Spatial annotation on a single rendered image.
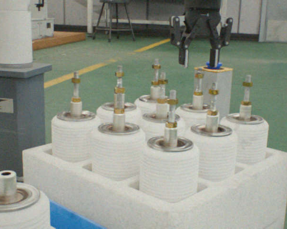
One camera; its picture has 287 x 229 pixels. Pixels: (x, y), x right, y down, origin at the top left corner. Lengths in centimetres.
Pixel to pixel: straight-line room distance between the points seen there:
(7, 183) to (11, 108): 66
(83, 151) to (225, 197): 28
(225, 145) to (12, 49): 61
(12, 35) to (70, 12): 538
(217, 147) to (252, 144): 12
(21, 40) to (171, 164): 61
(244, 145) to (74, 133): 33
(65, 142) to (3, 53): 39
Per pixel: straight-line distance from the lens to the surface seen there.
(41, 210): 53
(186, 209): 68
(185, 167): 71
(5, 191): 54
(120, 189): 74
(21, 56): 118
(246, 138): 89
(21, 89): 116
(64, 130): 86
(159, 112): 88
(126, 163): 78
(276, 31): 596
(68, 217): 81
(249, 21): 597
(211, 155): 79
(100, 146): 78
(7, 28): 117
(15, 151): 120
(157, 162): 70
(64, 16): 659
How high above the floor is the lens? 48
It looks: 15 degrees down
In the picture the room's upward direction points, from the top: 2 degrees clockwise
